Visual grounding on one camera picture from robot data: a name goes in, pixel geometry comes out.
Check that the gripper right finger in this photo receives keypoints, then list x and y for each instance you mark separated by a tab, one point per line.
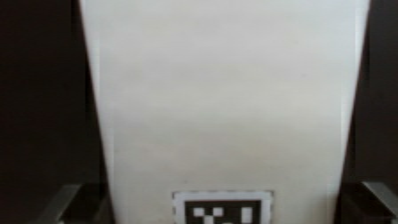
368	204

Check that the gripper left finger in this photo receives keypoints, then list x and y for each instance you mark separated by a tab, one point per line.
78	206

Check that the white cabinet top block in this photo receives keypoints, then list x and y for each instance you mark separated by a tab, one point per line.
224	79

